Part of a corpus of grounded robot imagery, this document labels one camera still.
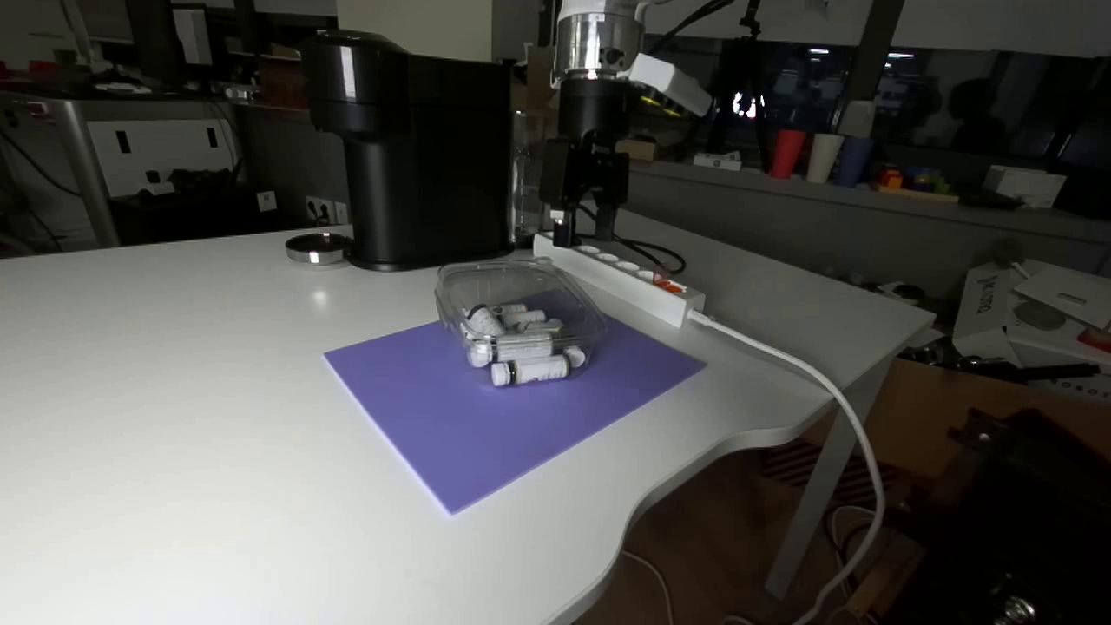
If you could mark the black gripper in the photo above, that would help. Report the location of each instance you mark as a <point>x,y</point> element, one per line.
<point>582,161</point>

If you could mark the clear plastic box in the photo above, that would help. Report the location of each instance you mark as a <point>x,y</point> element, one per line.
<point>528,283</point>

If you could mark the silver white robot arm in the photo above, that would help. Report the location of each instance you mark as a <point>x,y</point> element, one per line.
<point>594,44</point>

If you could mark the white cardboard box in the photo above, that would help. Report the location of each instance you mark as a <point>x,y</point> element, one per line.
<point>1036,315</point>

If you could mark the white power strip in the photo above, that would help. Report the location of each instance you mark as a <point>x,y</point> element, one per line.
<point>637,286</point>

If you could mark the black coffee machine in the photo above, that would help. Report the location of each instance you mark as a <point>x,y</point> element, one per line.
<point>427,149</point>

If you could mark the white cylinder pile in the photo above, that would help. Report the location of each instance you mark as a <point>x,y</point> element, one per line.
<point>520,344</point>

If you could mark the red cup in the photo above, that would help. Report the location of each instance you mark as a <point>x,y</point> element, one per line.
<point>788,155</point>

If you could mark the white cup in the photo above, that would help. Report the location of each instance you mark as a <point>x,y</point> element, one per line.
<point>820,159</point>

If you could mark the blue cup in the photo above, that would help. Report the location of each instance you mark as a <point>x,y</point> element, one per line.
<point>852,161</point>

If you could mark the purple paper sheet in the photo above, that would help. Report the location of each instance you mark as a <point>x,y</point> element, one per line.
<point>467,440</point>

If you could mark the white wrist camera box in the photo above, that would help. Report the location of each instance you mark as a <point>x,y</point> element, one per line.
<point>666,79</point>

